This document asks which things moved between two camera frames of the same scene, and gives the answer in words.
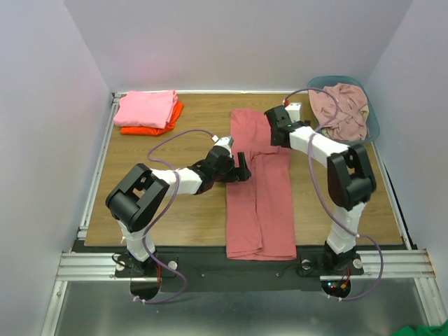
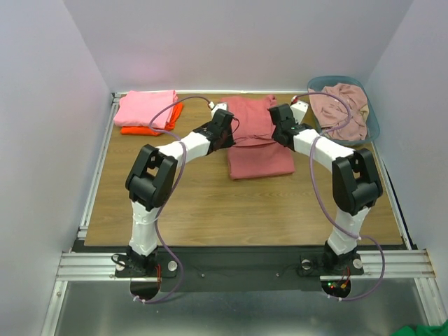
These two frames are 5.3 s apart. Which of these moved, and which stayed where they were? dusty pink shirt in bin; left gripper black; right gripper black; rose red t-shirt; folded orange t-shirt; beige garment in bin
Moved: left gripper black; rose red t-shirt
Stayed: beige garment in bin; folded orange t-shirt; right gripper black; dusty pink shirt in bin
